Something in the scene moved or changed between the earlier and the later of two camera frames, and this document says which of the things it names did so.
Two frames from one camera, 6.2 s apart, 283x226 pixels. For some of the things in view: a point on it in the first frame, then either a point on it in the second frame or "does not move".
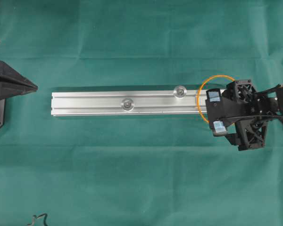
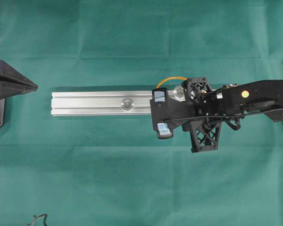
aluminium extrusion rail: x=130 y=103 does not move
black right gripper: x=244 y=112 → x=202 y=114
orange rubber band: x=201 y=85 → x=177 y=77
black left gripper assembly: x=6 y=81 does not move
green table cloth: x=140 y=170 does not move
